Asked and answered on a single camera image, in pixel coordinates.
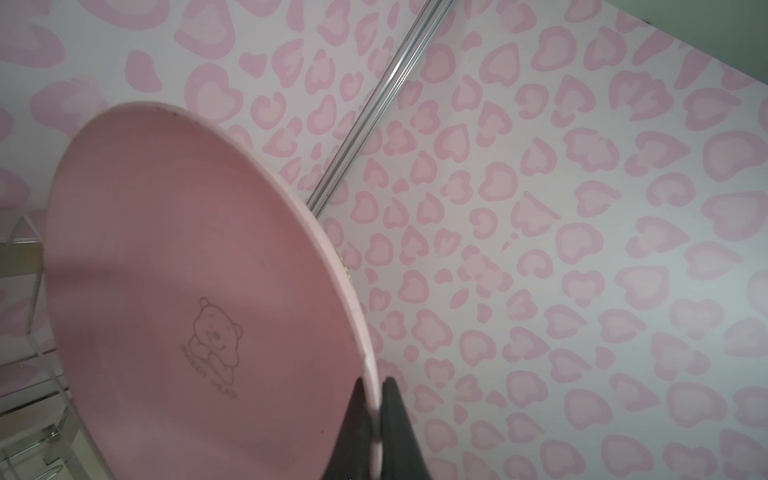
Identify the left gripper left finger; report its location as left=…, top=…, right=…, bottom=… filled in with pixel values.
left=321, top=378, right=374, bottom=480

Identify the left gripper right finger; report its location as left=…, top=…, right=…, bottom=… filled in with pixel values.
left=380, top=377, right=431, bottom=480

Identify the pink bear plate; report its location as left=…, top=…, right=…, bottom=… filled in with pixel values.
left=43, top=102, right=381, bottom=479

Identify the steel two-tier dish rack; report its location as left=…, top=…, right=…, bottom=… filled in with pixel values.
left=1, top=212, right=112, bottom=479

